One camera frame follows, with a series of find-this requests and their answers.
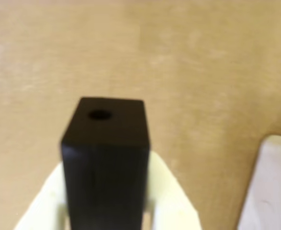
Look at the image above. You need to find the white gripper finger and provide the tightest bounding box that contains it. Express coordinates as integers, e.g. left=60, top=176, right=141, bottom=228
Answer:
left=12, top=163, right=69, bottom=230
left=142, top=150, right=201, bottom=230

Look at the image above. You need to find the black rectangular block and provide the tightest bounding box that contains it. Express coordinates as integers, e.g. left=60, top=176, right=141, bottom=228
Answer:
left=59, top=96, right=153, bottom=230

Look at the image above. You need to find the pale grey plastic box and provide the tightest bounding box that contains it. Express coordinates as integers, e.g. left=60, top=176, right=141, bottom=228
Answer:
left=237, top=134, right=281, bottom=230

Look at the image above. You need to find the brown cardboard sheet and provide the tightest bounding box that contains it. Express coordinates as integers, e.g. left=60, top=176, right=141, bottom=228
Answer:
left=0, top=0, right=281, bottom=230

